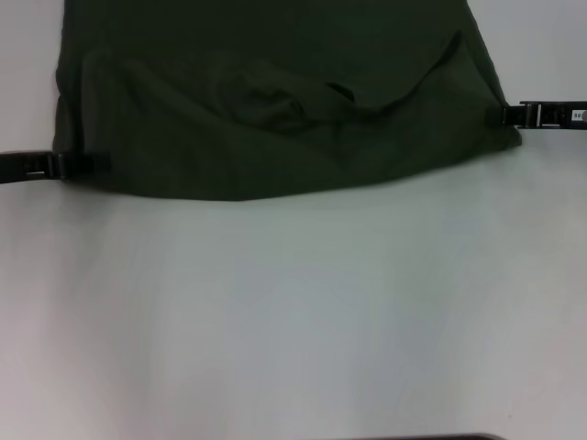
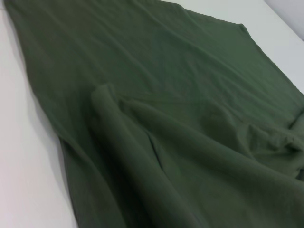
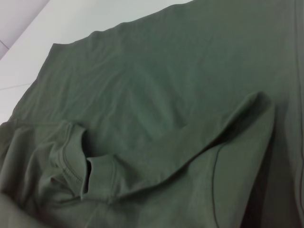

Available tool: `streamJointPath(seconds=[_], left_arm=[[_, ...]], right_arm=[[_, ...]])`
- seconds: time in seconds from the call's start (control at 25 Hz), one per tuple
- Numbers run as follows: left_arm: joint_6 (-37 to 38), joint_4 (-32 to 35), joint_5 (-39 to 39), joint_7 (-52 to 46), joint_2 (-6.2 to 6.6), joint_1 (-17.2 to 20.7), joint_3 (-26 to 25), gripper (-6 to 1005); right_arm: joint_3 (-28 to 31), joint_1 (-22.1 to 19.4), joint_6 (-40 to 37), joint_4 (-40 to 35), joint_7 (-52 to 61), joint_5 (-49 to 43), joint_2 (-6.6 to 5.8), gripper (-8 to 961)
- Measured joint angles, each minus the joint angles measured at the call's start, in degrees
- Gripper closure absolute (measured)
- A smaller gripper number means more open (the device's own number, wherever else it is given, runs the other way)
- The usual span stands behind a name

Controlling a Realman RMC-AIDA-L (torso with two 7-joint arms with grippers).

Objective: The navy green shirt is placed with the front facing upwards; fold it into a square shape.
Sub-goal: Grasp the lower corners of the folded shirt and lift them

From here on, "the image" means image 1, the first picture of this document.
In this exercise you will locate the dark green FREE t-shirt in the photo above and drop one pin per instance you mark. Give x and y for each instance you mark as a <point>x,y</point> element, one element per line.
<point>275,151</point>

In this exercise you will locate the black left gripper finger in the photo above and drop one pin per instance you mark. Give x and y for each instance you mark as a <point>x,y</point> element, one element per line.
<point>73,165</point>

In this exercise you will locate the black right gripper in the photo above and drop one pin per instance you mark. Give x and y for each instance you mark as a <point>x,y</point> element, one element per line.
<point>561,114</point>

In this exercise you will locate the dark rounded panel edge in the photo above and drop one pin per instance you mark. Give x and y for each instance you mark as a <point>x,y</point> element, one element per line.
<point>431,436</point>

